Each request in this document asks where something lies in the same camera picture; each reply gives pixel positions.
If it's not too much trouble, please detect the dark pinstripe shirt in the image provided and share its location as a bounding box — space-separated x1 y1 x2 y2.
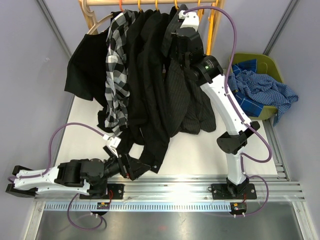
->
161 4 217 138

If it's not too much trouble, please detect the wooden clothes rack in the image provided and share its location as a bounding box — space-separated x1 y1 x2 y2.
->
78 0 225 54

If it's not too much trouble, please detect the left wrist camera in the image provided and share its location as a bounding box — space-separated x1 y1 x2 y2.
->
102 134 121 157

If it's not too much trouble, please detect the yellow hanger of blue shirt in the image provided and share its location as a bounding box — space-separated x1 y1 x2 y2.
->
208 10 218 38

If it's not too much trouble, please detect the aluminium mounting rail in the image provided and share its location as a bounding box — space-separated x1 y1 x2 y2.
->
36 177 305 212

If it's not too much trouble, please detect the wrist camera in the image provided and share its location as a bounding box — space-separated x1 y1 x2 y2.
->
178 10 200 32
102 134 121 157

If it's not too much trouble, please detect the black long sleeve shirt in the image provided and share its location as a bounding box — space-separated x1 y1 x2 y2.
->
98 9 170 173

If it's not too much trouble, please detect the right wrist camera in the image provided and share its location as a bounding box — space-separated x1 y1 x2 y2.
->
178 10 200 32

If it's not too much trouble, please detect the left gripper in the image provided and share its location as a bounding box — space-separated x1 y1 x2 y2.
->
90 147 151 186

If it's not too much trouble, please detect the green plastic basket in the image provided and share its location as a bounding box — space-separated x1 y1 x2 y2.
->
228 51 285 122

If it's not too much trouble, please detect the light blue checked shirt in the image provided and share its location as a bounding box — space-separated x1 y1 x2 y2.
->
228 70 299 126

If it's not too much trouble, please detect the dark blue plaid shirt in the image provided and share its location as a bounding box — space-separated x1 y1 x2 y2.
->
232 59 264 118

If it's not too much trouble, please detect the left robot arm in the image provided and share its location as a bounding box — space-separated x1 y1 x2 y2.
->
5 154 151 199

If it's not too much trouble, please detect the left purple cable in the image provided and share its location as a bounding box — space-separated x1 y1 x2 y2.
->
7 122 108 230

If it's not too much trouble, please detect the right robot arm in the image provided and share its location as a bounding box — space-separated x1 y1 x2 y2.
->
172 27 260 199

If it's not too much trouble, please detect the yellow hanger hook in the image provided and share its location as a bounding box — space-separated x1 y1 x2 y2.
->
154 0 159 11
137 0 143 12
174 0 179 10

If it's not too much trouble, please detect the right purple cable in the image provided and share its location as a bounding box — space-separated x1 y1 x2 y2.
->
184 5 273 217

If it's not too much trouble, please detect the orange hanger hook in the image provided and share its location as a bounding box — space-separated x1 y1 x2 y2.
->
118 0 124 12

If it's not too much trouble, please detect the black white plaid shirt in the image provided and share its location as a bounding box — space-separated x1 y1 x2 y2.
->
104 10 138 135

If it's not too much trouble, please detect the wooden curved hanger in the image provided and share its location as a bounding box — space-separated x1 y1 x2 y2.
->
87 13 114 35

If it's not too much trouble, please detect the purple cable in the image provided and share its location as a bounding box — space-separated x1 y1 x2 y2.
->
7 122 108 230
184 5 273 217

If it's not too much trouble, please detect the black t-shirt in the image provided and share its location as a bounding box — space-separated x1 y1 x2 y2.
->
64 29 109 107

